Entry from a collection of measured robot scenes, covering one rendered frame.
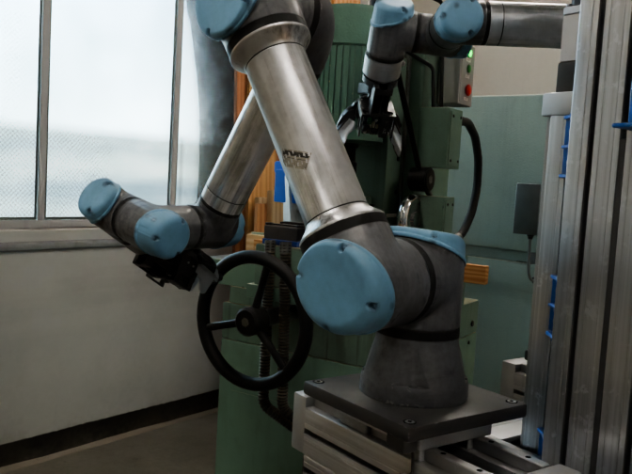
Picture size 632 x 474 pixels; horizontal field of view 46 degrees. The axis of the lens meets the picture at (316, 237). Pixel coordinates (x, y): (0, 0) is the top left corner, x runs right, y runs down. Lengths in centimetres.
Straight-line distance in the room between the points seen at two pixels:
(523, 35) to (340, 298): 66
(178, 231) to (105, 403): 202
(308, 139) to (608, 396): 50
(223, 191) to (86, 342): 186
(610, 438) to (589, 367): 9
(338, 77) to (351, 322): 94
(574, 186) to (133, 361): 241
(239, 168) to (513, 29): 52
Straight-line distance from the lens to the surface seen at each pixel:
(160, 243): 116
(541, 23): 135
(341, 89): 171
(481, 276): 163
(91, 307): 300
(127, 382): 318
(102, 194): 124
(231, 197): 123
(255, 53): 100
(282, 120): 95
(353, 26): 173
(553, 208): 112
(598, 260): 101
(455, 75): 198
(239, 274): 176
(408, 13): 143
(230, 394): 182
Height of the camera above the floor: 111
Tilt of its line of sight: 5 degrees down
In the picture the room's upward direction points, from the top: 3 degrees clockwise
